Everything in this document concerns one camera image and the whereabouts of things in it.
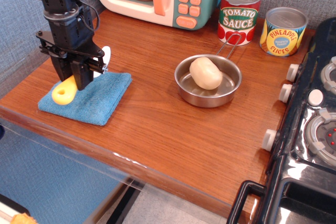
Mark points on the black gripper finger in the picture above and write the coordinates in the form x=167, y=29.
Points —
x=82, y=74
x=62, y=67

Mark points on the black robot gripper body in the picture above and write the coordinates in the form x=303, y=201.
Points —
x=71, y=37

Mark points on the yellow handled white toy knife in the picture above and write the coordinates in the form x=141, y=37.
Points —
x=65, y=92

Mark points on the small steel pan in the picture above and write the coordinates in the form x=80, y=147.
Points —
x=194, y=95

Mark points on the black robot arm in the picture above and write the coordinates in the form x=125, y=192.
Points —
x=62, y=6

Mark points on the blue folded cloth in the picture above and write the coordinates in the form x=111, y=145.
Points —
x=95, y=104

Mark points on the beige toy potato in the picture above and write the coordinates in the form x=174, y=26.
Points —
x=205, y=73

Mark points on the orange object at corner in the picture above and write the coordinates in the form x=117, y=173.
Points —
x=23, y=219

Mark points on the tomato sauce can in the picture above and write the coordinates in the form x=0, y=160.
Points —
x=237, y=21

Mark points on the pineapple slices can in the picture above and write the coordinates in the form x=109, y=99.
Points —
x=283, y=31

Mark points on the black toy stove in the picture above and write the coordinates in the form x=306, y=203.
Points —
x=300, y=175

